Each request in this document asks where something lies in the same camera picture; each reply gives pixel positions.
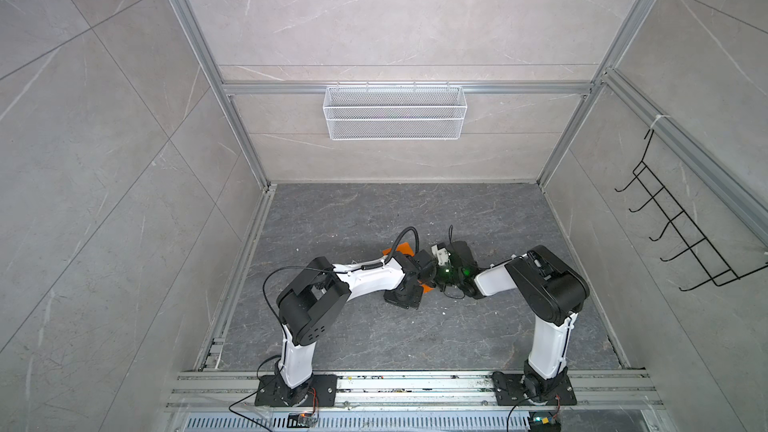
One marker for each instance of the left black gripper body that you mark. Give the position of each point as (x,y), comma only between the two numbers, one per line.
(412,300)

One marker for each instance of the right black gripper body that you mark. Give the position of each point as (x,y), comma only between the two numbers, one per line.
(447,276)

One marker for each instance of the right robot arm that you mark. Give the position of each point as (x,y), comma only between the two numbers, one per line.
(554,292)

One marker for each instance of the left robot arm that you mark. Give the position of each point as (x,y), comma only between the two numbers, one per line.
(313,301)

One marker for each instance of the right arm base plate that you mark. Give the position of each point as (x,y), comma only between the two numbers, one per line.
(530,388)

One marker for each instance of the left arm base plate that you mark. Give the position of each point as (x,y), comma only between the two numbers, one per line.
(319,389)

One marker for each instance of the white wire mesh basket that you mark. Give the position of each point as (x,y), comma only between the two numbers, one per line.
(394,112)

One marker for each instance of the white vented cable duct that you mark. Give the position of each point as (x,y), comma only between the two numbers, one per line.
(366,421)

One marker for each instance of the aluminium mounting rail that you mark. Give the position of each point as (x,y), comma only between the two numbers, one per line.
(417,390)

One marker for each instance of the white cable tie upper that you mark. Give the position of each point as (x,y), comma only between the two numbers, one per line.
(656,119)

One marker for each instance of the black wire hook rack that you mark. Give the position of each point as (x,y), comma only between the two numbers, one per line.
(681,224)

